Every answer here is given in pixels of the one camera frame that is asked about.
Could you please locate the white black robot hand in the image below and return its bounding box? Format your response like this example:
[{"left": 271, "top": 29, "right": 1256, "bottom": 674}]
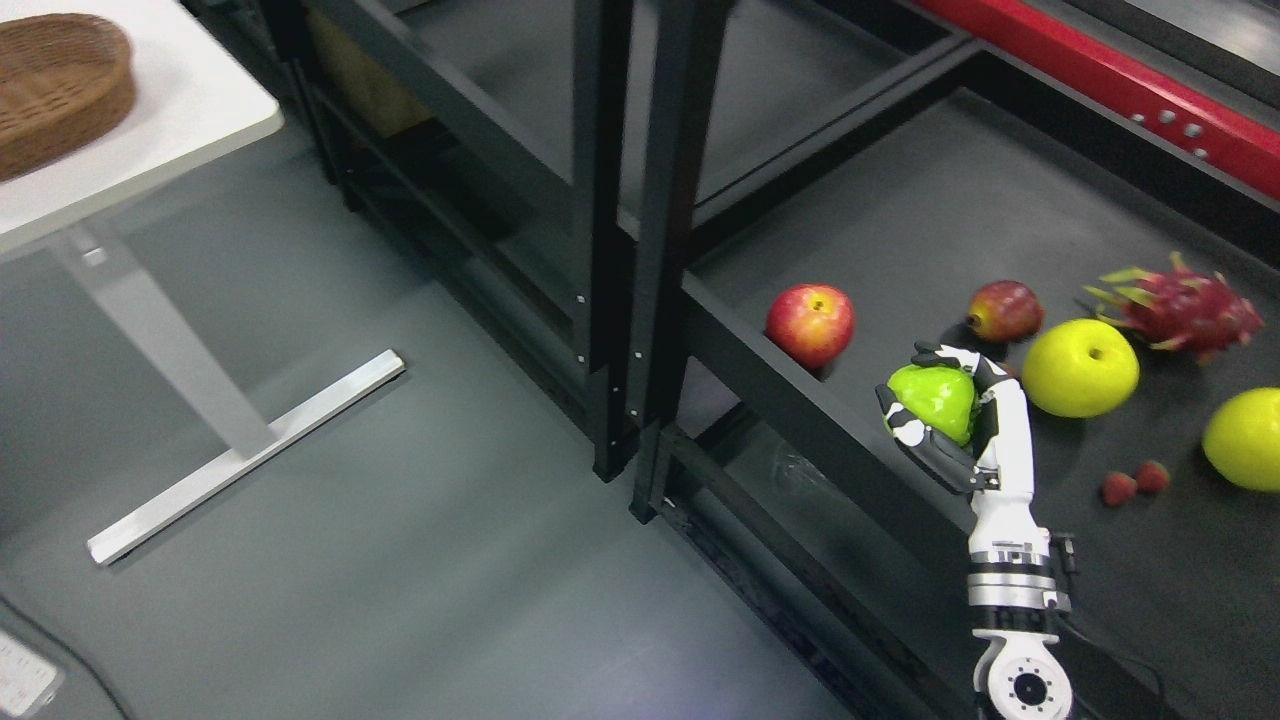
[{"left": 876, "top": 341, "right": 1051, "bottom": 566}]

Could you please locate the white standing desk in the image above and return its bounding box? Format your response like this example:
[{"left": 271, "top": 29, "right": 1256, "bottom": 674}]
[{"left": 3, "top": 1, "right": 422, "bottom": 575}]

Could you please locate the green apple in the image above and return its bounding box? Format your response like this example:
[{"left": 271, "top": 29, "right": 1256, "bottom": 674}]
[{"left": 887, "top": 365, "right": 977, "bottom": 446}]

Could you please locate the pink dragon fruit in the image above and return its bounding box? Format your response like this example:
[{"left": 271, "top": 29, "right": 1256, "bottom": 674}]
[{"left": 1083, "top": 251, "right": 1265, "bottom": 364}]

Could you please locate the red metal beam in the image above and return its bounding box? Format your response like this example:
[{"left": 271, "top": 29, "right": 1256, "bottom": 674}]
[{"left": 919, "top": 1, "right": 1279, "bottom": 199}]

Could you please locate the brown wicker basket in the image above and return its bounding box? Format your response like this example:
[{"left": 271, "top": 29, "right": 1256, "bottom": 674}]
[{"left": 1, "top": 13, "right": 137, "bottom": 181}]

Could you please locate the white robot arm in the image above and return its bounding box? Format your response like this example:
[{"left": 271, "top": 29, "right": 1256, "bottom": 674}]
[{"left": 966, "top": 551, "right": 1074, "bottom": 719}]

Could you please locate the small red apple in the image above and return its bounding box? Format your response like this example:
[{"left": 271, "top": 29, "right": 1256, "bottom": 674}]
[{"left": 965, "top": 281, "right": 1044, "bottom": 343}]

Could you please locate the yellow apple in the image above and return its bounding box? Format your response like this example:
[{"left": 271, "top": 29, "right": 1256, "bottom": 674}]
[{"left": 1021, "top": 319, "right": 1140, "bottom": 419}]

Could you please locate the black metal shelf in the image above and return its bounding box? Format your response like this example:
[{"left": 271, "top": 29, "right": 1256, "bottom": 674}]
[{"left": 197, "top": 1, "right": 1277, "bottom": 719}]

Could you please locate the yellow fruit at edge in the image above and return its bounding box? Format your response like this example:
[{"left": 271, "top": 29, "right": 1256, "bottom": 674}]
[{"left": 1201, "top": 387, "right": 1279, "bottom": 495}]

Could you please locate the white power strip near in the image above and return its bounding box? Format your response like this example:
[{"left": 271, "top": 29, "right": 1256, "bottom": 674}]
[{"left": 1, "top": 630, "right": 65, "bottom": 719}]

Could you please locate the red strawberry right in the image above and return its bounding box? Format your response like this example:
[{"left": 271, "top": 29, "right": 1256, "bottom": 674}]
[{"left": 1134, "top": 460, "right": 1171, "bottom": 495}]

